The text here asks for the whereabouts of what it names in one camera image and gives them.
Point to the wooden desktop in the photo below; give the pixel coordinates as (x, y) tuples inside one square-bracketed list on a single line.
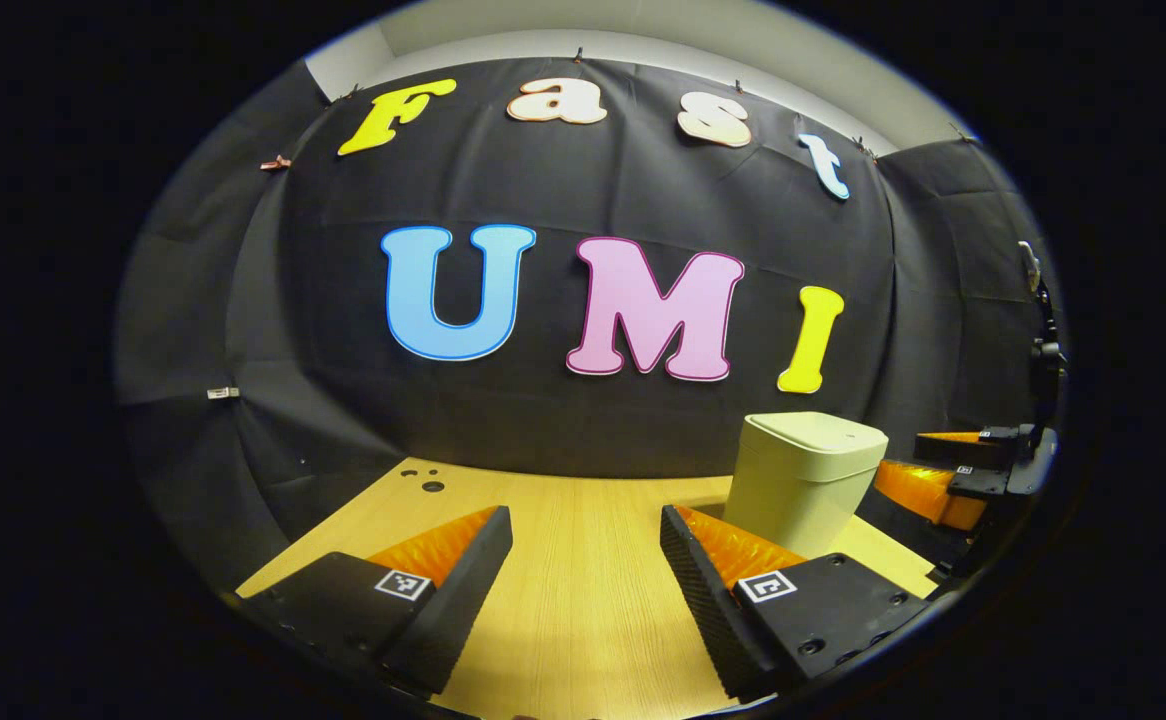
[(583, 620)]

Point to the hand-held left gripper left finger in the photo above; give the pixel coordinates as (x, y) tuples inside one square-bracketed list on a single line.
[(463, 580)]

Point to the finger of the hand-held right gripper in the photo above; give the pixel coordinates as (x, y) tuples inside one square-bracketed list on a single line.
[(983, 445), (928, 492)]

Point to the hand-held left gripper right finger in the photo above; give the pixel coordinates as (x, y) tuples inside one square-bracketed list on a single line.
[(693, 585)]

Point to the pale green desktop garbage bin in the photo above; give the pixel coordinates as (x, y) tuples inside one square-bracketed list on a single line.
[(798, 480)]

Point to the silver metal clip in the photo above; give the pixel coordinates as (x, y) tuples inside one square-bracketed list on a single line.
[(223, 393)]

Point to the copper metal clip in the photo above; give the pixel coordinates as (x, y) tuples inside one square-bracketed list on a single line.
[(276, 162)]

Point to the black backdrop cloth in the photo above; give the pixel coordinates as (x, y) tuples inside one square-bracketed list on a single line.
[(543, 190)]

